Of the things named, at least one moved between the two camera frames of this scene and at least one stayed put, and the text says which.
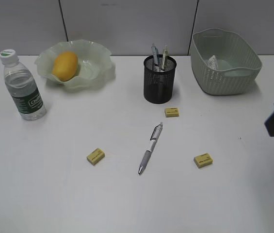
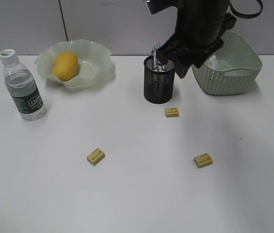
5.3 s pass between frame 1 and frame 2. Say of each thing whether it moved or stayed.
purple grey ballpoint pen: moved
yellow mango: stayed
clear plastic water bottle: stayed
